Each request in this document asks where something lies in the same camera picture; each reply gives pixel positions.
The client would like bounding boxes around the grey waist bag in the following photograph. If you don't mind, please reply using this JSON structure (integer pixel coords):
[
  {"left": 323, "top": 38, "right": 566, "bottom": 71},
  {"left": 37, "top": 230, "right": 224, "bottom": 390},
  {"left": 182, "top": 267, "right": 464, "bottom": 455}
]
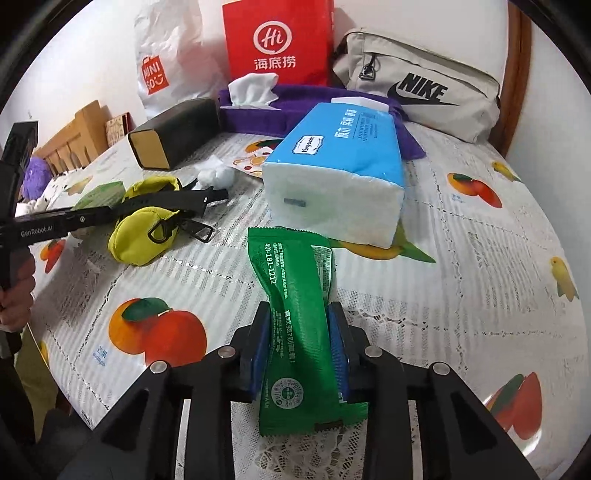
[{"left": 332, "top": 28, "right": 502, "bottom": 137}]

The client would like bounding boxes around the blue tissue pack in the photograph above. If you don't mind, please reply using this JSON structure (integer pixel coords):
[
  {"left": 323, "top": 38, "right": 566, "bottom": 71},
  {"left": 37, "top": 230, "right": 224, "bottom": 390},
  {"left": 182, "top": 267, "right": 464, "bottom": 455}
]
[{"left": 262, "top": 102, "right": 406, "bottom": 250}]

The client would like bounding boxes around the dark green box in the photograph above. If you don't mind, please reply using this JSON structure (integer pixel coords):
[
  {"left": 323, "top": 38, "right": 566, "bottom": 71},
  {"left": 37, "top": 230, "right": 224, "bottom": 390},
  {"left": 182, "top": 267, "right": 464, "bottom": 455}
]
[{"left": 127, "top": 98, "right": 221, "bottom": 169}]

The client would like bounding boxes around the fruit print tablecloth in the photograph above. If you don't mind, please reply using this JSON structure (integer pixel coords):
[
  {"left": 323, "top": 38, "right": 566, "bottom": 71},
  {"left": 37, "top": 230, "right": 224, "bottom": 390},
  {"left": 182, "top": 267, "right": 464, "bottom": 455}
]
[{"left": 14, "top": 124, "right": 580, "bottom": 480}]

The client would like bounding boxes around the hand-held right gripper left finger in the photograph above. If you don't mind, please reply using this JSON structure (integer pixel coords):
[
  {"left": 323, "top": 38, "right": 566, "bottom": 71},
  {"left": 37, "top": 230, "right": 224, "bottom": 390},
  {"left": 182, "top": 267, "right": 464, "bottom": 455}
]
[{"left": 60, "top": 300, "right": 271, "bottom": 480}]

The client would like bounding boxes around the white tissue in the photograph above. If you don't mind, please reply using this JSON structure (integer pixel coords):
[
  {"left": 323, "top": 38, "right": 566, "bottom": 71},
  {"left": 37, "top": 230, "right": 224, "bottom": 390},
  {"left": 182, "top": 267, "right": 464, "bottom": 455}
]
[
  {"left": 228, "top": 74, "right": 280, "bottom": 108},
  {"left": 191, "top": 155, "right": 237, "bottom": 190}
]

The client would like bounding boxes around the yellow pouch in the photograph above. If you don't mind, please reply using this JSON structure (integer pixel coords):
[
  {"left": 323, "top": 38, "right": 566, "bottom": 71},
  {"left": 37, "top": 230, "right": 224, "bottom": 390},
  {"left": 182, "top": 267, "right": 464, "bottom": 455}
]
[{"left": 107, "top": 178, "right": 215, "bottom": 267}]

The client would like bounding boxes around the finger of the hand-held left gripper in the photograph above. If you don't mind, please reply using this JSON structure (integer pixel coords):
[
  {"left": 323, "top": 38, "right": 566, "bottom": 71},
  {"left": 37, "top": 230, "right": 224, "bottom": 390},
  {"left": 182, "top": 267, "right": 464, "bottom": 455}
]
[{"left": 69, "top": 187, "right": 230, "bottom": 227}]

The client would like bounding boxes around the white patterned pillow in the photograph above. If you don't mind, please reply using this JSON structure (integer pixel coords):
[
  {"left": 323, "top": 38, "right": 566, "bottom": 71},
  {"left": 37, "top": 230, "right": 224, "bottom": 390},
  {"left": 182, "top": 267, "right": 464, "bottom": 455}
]
[{"left": 16, "top": 196, "right": 51, "bottom": 217}]

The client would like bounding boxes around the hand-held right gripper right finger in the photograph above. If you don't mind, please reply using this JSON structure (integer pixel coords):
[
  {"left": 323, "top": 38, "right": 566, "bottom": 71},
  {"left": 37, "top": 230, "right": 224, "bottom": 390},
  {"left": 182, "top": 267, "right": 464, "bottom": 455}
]
[{"left": 327, "top": 301, "right": 541, "bottom": 480}]

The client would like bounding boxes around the brown wooden door frame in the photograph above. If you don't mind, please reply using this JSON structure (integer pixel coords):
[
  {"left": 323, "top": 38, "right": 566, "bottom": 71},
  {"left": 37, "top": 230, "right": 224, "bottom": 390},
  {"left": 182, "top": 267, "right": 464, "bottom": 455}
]
[{"left": 496, "top": 0, "right": 534, "bottom": 158}]

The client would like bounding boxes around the purple plush toy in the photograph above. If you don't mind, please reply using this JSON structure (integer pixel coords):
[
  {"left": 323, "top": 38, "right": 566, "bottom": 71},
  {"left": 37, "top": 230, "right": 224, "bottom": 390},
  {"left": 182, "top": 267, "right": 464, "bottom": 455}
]
[{"left": 21, "top": 157, "right": 51, "bottom": 201}]

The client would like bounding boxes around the purple towel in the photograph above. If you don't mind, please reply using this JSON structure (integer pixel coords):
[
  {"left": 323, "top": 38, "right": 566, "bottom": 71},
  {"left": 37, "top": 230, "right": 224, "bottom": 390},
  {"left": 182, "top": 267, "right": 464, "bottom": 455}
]
[{"left": 217, "top": 84, "right": 428, "bottom": 161}]

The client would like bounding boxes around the white plastic shopping bag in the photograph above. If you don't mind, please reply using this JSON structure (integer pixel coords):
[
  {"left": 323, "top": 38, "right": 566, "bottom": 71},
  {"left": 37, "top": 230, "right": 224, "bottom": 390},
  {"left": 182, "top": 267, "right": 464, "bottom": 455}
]
[{"left": 134, "top": 0, "right": 232, "bottom": 118}]

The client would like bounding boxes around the person's left hand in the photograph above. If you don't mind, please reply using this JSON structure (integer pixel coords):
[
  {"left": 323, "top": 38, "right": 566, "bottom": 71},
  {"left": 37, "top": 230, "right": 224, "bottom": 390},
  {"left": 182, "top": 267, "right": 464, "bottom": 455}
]
[{"left": 0, "top": 251, "right": 35, "bottom": 333}]

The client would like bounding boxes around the brown patterned box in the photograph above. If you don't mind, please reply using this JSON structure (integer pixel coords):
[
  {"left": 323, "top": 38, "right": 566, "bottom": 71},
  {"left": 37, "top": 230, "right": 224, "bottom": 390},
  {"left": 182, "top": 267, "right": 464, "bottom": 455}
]
[{"left": 105, "top": 113, "right": 134, "bottom": 148}]

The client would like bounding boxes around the wooden headboard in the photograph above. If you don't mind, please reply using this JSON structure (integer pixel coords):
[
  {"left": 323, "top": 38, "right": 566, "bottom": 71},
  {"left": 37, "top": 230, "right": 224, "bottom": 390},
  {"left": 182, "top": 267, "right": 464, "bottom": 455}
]
[{"left": 34, "top": 100, "right": 109, "bottom": 178}]

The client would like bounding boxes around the red paper shopping bag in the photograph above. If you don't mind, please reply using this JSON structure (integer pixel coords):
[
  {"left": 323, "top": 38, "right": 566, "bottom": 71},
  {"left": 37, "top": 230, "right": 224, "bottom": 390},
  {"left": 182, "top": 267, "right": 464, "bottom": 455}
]
[{"left": 222, "top": 0, "right": 335, "bottom": 87}]

